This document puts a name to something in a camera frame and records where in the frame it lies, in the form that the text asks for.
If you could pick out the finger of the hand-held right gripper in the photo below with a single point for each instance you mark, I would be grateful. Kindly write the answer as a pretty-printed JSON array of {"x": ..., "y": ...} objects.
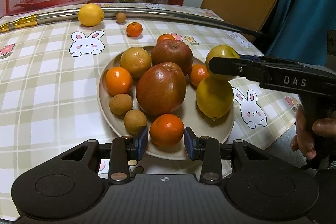
[
  {"x": 250, "y": 58},
  {"x": 231, "y": 67}
]

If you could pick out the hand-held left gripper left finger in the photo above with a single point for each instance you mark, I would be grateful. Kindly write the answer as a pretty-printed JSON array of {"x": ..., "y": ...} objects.
[{"x": 142, "y": 141}]

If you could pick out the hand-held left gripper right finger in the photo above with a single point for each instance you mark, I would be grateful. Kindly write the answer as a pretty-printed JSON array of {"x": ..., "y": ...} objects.
[{"x": 188, "y": 143}]

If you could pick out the yellow-green round fruit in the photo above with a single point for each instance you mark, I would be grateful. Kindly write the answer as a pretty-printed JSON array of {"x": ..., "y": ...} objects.
[
  {"x": 223, "y": 51},
  {"x": 135, "y": 61}
]

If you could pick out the beige round plate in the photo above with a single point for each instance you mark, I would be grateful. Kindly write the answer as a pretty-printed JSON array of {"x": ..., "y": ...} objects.
[{"x": 191, "y": 119}]

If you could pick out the orange tangerine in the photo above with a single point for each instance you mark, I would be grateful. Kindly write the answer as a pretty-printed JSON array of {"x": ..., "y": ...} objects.
[
  {"x": 134, "y": 29},
  {"x": 119, "y": 81},
  {"x": 166, "y": 129},
  {"x": 165, "y": 38},
  {"x": 198, "y": 75}
]

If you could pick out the person's right hand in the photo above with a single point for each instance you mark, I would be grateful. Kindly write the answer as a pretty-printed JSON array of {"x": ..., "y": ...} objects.
[{"x": 302, "y": 134}]

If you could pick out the small brown longan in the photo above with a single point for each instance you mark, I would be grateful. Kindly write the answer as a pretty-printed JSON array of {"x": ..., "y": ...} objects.
[
  {"x": 120, "y": 17},
  {"x": 135, "y": 121},
  {"x": 120, "y": 104}
]

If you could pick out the yellow lemon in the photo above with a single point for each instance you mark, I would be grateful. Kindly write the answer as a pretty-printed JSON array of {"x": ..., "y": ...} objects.
[
  {"x": 90, "y": 14},
  {"x": 214, "y": 99}
]

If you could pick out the large red apple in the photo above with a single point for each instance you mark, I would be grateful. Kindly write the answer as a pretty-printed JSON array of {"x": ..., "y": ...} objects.
[{"x": 160, "y": 88}]

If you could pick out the telescopic metal pole gold rings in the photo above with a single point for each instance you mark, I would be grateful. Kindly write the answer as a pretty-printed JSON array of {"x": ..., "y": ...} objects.
[{"x": 183, "y": 14}]

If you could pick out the teal cloth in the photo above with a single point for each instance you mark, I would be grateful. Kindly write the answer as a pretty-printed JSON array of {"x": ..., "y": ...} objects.
[{"x": 309, "y": 3}]

